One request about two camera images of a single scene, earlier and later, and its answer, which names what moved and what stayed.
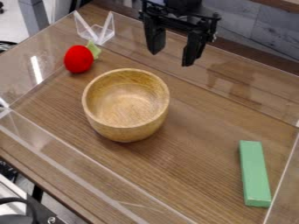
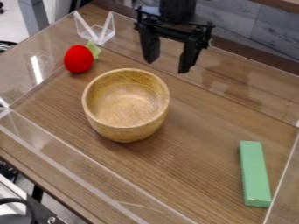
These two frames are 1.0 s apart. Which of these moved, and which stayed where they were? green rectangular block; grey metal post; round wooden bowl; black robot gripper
Moved: black robot gripper
Stayed: round wooden bowl; grey metal post; green rectangular block
